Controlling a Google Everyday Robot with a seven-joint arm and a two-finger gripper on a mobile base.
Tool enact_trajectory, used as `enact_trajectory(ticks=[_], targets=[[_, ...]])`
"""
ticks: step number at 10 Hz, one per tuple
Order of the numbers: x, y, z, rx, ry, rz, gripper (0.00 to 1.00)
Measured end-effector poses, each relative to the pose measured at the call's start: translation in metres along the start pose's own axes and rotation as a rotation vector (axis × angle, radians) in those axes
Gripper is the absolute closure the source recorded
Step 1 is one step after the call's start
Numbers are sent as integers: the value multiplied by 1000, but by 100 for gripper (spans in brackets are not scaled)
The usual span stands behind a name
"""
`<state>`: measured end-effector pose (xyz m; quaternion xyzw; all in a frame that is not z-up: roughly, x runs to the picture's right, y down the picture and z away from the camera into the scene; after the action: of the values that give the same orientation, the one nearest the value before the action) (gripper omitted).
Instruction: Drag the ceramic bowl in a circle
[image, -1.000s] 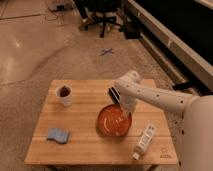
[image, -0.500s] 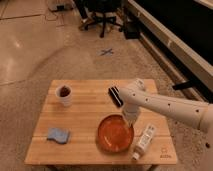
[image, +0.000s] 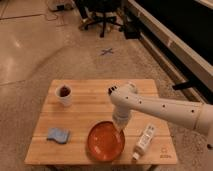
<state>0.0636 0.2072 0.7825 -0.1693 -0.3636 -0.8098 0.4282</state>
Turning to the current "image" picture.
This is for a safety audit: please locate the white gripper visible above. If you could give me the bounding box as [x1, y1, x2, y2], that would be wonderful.
[112, 110, 131, 132]

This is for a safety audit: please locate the orange ceramic bowl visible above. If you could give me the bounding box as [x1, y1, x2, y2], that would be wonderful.
[87, 121, 125, 162]

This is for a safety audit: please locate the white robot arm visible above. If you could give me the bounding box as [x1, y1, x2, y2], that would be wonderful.
[108, 83, 213, 150]

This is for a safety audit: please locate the white plastic bottle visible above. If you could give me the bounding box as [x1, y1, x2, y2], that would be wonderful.
[132, 124, 156, 160]

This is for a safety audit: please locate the white cup with brown contents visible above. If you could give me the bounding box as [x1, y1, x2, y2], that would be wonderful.
[55, 85, 71, 107]

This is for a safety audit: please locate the blue sponge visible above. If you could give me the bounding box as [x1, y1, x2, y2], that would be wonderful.
[47, 128, 70, 144]

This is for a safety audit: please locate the wooden table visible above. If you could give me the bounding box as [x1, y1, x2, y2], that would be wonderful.
[25, 79, 177, 166]

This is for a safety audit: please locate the black box on floor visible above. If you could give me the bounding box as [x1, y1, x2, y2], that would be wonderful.
[124, 22, 140, 39]

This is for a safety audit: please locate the black office chair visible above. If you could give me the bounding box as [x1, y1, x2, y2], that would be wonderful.
[74, 0, 122, 37]

